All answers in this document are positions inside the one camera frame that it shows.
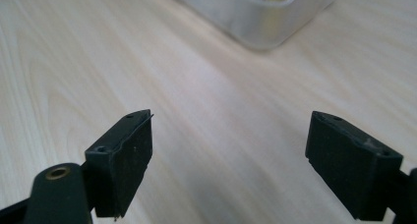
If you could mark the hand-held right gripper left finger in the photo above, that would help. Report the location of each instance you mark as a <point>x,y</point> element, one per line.
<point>121,165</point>

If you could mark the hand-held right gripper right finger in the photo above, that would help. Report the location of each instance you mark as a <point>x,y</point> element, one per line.
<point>354,168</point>

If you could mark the clear plastic container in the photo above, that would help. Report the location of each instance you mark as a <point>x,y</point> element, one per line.
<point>249,21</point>

